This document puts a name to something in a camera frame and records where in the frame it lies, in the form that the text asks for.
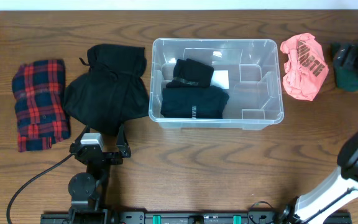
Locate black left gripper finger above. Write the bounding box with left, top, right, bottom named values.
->
left=78, top=126, right=90, bottom=143
left=116, top=124, right=130, bottom=152

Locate dark green shirt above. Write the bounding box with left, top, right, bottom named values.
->
left=331, top=43, right=358, bottom=91

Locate pink printed t-shirt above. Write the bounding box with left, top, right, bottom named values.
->
left=280, top=33, right=329, bottom=101

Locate dark navy shirt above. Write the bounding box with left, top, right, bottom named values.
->
left=160, top=86, right=229, bottom=119

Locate black shirt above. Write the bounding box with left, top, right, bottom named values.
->
left=166, top=58, right=214, bottom=88

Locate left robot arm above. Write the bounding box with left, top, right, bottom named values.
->
left=67, top=124, right=131, bottom=224

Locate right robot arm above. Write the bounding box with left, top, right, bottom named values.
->
left=276, top=33, right=358, bottom=224

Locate red navy plaid shirt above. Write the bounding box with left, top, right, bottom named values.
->
left=12, top=59, right=70, bottom=152

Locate clear plastic storage bin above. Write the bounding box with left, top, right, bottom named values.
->
left=149, top=38, right=284, bottom=130

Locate black drawstring garment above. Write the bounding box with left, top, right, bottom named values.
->
left=63, top=44, right=149, bottom=136

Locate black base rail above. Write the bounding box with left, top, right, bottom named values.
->
left=40, top=210, right=352, bottom=224

